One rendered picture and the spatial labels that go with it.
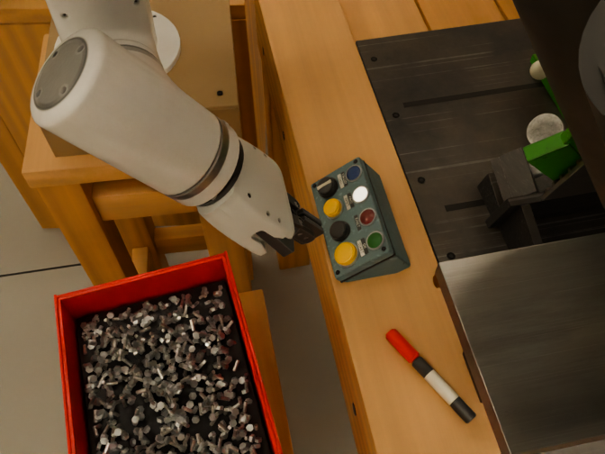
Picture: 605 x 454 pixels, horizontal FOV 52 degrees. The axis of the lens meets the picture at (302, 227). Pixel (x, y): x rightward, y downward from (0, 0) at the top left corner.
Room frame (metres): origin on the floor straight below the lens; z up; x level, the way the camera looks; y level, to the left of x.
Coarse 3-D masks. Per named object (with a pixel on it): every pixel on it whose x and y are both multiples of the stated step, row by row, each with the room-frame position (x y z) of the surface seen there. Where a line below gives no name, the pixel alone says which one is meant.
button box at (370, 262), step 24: (360, 168) 0.50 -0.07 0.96; (312, 192) 0.50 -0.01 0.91; (336, 192) 0.48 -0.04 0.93; (384, 192) 0.50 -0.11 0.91; (336, 216) 0.45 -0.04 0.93; (384, 216) 0.44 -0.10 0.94; (336, 240) 0.41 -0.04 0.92; (360, 240) 0.41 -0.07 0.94; (384, 240) 0.39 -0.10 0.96; (336, 264) 0.38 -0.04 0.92; (360, 264) 0.37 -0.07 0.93; (384, 264) 0.38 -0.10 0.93; (408, 264) 0.38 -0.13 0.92
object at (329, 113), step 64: (256, 0) 0.95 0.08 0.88; (320, 0) 0.92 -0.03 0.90; (320, 64) 0.76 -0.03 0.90; (320, 128) 0.62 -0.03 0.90; (384, 128) 0.62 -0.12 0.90; (320, 256) 0.43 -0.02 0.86; (384, 320) 0.32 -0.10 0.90; (448, 320) 0.32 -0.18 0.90; (384, 384) 0.24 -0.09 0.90; (448, 384) 0.24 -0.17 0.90; (384, 448) 0.17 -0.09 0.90; (448, 448) 0.17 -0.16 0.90
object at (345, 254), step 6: (342, 246) 0.40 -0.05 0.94; (348, 246) 0.40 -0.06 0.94; (354, 246) 0.40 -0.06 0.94; (336, 252) 0.39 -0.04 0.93; (342, 252) 0.39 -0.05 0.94; (348, 252) 0.39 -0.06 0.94; (354, 252) 0.39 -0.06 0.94; (336, 258) 0.39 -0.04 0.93; (342, 258) 0.38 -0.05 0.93; (348, 258) 0.38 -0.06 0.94; (354, 258) 0.38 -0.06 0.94; (342, 264) 0.38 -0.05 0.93; (348, 264) 0.38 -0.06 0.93
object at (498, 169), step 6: (492, 162) 0.50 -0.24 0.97; (498, 162) 0.50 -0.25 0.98; (498, 168) 0.49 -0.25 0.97; (498, 174) 0.48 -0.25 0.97; (504, 174) 0.48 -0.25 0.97; (498, 180) 0.48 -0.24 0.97; (504, 180) 0.47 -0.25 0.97; (504, 186) 0.47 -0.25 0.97; (504, 192) 0.46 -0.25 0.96; (504, 198) 0.45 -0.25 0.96
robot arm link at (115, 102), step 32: (96, 32) 0.37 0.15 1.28; (64, 64) 0.35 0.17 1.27; (96, 64) 0.33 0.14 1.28; (128, 64) 0.35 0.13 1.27; (160, 64) 0.41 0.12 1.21; (32, 96) 0.34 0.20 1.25; (64, 96) 0.32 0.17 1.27; (96, 96) 0.32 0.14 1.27; (128, 96) 0.33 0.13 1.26; (160, 96) 0.35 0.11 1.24; (64, 128) 0.30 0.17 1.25; (96, 128) 0.31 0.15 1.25; (128, 128) 0.31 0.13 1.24; (160, 128) 0.33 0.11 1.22; (192, 128) 0.34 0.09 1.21; (128, 160) 0.31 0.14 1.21; (160, 160) 0.32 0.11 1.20; (192, 160) 0.33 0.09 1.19; (160, 192) 0.32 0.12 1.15
